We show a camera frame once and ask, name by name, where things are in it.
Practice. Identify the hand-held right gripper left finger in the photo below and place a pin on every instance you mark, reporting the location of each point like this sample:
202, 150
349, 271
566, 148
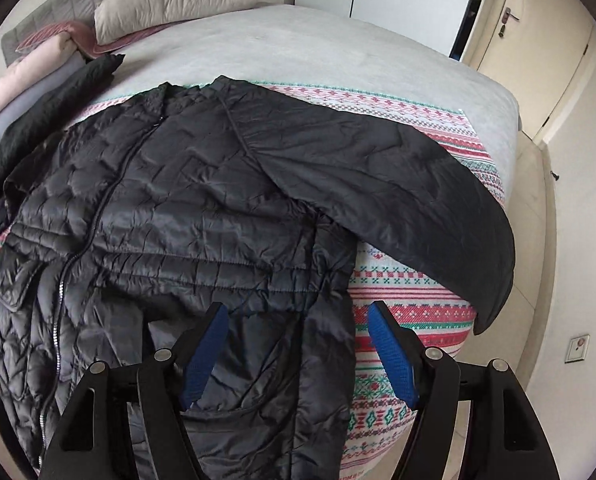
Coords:
205, 355

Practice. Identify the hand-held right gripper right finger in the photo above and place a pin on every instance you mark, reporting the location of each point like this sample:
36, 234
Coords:
393, 355

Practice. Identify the black quilted jacket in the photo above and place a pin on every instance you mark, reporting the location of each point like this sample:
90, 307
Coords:
177, 210

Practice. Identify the patterned knit-print blanket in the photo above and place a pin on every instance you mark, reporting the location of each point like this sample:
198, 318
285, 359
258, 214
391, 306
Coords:
413, 310

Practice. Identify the black folded garment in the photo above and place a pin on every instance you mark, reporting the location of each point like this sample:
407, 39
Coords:
62, 105

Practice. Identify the grey bed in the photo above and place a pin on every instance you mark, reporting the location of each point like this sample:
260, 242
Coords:
328, 45

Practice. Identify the cream door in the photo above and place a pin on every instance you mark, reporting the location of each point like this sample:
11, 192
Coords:
528, 60

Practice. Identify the mauve cloth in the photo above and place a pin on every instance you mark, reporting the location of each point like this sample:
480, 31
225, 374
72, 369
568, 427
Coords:
122, 40

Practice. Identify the light pink pillow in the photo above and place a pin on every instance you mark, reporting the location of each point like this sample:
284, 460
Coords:
22, 75

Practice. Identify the beige pillow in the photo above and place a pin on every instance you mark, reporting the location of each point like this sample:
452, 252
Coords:
167, 7

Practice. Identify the pink striped pillow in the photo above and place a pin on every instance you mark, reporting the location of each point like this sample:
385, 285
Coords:
45, 34

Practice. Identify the wall socket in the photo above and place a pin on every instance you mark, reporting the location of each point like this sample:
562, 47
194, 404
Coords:
576, 348

